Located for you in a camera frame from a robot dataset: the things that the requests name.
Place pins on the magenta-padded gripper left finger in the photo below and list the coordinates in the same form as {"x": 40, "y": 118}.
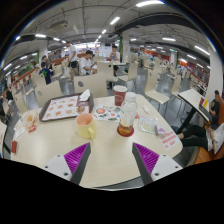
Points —
{"x": 76, "y": 159}

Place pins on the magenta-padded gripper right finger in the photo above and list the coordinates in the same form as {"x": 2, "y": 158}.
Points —
{"x": 146, "y": 159}

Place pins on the clear drink bottle white cap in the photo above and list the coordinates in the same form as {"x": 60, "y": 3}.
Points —
{"x": 128, "y": 115}

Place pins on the white card with red text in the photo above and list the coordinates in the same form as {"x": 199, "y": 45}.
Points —
{"x": 170, "y": 140}

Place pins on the pale yellow mug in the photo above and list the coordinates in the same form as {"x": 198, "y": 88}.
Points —
{"x": 85, "y": 126}

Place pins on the flat round red coaster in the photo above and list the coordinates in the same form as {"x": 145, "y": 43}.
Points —
{"x": 120, "y": 132}

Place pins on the small white wrapper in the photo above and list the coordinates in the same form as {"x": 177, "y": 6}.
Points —
{"x": 146, "y": 109}

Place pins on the brown tray with paper liner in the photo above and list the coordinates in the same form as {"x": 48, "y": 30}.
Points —
{"x": 61, "y": 108}

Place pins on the small red sauce packet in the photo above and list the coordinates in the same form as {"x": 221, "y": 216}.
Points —
{"x": 32, "y": 128}

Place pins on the colourful printed leaflet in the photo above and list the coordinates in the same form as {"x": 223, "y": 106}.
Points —
{"x": 106, "y": 113}

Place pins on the person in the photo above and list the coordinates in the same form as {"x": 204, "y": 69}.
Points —
{"x": 8, "y": 96}
{"x": 46, "y": 72}
{"x": 86, "y": 64}
{"x": 72, "y": 55}
{"x": 200, "y": 136}
{"x": 115, "y": 56}

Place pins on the clear food bag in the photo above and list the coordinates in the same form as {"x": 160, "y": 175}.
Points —
{"x": 29, "y": 118}

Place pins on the red paper packet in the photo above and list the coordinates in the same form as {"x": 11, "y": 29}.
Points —
{"x": 14, "y": 146}

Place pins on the crumpled white napkin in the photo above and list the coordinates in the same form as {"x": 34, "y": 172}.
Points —
{"x": 84, "y": 95}

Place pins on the red paper cup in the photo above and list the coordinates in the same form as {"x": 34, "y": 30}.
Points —
{"x": 120, "y": 96}

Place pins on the beige chairs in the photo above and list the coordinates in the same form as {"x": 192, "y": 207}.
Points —
{"x": 93, "y": 85}

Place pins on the white table with black leg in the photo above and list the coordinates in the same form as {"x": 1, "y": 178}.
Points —
{"x": 195, "y": 100}

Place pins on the ceiling air unit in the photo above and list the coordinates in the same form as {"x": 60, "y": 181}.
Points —
{"x": 59, "y": 26}

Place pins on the ceiling lights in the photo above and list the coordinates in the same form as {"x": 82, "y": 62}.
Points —
{"x": 149, "y": 3}

